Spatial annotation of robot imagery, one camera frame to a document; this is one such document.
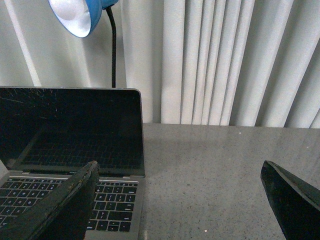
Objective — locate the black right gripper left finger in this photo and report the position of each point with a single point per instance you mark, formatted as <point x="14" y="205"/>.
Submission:
<point x="63" y="214"/>

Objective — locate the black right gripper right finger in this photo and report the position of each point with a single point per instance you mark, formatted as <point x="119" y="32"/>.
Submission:
<point x="294" y="202"/>

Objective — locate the grey laptop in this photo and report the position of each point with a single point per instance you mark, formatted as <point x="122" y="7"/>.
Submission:
<point x="47" y="134"/>

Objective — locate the white curtain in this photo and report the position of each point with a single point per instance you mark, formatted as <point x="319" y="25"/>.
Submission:
<point x="201" y="62"/>

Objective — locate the blue desk lamp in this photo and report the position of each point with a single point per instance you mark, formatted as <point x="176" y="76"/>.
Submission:
<point x="81" y="17"/>

